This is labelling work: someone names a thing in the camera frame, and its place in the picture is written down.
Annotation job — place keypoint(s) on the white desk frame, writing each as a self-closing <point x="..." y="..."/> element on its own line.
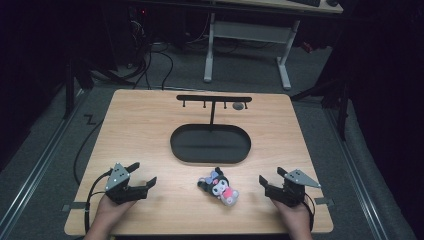
<point x="250" y="33"/>

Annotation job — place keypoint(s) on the person's left hand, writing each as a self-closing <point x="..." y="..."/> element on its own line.
<point x="112" y="210"/>

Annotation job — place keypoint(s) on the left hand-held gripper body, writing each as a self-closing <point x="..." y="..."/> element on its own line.
<point x="124" y="193"/>

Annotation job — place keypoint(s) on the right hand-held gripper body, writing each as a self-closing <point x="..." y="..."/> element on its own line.
<point x="289" y="190"/>

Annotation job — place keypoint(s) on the grey round table grommet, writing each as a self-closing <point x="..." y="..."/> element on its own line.
<point x="238" y="106"/>

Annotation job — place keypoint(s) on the person's right hand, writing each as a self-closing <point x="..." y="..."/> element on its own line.
<point x="293" y="215"/>

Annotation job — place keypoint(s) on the black metal stand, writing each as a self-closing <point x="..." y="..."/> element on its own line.
<point x="342" y="110"/>
<point x="69" y="90"/>

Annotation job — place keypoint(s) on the black hook stand with tray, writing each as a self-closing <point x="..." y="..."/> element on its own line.
<point x="210" y="143"/>

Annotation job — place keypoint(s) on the grey tape strip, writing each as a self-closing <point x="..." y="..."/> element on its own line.
<point x="324" y="201"/>
<point x="75" y="206"/>

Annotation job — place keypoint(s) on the aluminium floor rail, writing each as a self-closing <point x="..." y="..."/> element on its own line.
<point x="353" y="173"/>
<point x="36" y="166"/>

